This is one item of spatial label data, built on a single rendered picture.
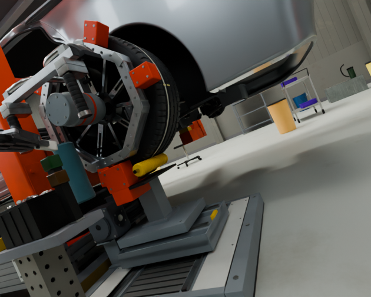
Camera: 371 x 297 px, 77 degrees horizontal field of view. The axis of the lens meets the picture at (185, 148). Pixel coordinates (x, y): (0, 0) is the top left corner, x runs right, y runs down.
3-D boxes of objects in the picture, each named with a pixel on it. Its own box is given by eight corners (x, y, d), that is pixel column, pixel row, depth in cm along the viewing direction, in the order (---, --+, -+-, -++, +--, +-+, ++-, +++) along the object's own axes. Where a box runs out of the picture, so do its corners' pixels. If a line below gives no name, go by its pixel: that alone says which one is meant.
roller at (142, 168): (172, 160, 123) (167, 150, 122) (142, 176, 95) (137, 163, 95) (163, 164, 125) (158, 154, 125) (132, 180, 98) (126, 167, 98)
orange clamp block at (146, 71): (145, 89, 99) (162, 79, 95) (134, 88, 91) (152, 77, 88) (138, 74, 98) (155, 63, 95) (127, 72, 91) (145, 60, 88)
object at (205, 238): (229, 214, 127) (223, 198, 127) (214, 253, 94) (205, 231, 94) (157, 233, 147) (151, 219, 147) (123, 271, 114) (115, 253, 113)
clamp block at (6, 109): (33, 113, 96) (27, 101, 96) (10, 114, 88) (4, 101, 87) (26, 118, 98) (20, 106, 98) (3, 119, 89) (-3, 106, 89)
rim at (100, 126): (161, 160, 129) (173, 66, 117) (139, 171, 108) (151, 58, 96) (89, 142, 145) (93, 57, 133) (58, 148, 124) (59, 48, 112)
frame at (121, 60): (166, 141, 98) (114, 21, 97) (159, 143, 92) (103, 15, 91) (80, 180, 119) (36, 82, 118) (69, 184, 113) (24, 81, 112)
